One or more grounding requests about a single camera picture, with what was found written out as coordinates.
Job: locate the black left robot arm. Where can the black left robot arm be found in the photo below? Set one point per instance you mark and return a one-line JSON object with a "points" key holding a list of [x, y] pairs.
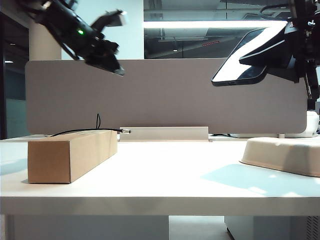
{"points": [[50, 12]]}

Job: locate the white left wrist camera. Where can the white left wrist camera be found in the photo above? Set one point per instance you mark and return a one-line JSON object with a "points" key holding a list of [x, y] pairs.
{"points": [[121, 19]]}

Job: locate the beige pulp fibre tray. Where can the beige pulp fibre tray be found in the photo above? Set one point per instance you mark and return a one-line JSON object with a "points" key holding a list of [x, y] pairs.
{"points": [[275, 152]]}

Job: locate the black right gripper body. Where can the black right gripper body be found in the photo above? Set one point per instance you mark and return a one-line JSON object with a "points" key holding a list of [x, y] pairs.
{"points": [[302, 50]]}

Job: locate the white desk support panel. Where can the white desk support panel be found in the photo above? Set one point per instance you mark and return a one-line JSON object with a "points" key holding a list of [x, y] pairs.
{"points": [[87, 228]]}

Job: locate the long brown cardboard box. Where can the long brown cardboard box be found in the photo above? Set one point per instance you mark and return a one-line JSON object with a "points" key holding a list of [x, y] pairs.
{"points": [[62, 160]]}

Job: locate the grey fabric desk divider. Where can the grey fabric desk divider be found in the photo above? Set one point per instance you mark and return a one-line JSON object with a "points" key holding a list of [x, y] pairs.
{"points": [[175, 100]]}

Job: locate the cream building pillar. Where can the cream building pillar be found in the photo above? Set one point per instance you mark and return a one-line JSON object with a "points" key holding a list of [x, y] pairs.
{"points": [[45, 47]]}

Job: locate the white ceiling light strip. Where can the white ceiling light strip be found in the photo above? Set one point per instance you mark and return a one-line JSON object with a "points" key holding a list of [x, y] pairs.
{"points": [[200, 24]]}

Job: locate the white divider bracket foot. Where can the white divider bracket foot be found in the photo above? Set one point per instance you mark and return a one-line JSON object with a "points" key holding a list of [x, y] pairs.
{"points": [[281, 136]]}

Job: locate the black smartphone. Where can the black smartphone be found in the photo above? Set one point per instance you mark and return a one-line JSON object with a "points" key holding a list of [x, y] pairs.
{"points": [[232, 67]]}

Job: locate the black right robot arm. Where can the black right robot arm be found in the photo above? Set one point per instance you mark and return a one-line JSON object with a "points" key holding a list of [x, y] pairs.
{"points": [[303, 12]]}

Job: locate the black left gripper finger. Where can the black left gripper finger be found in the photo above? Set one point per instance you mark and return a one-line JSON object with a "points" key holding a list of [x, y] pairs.
{"points": [[110, 65]]}

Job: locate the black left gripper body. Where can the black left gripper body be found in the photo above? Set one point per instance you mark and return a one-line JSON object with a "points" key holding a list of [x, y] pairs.
{"points": [[87, 42]]}

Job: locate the ceiling air vent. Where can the ceiling air vent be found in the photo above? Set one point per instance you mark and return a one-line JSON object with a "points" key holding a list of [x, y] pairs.
{"points": [[185, 38]]}

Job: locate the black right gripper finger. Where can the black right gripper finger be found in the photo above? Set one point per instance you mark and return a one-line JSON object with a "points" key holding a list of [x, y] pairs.
{"points": [[272, 50], [285, 72]]}

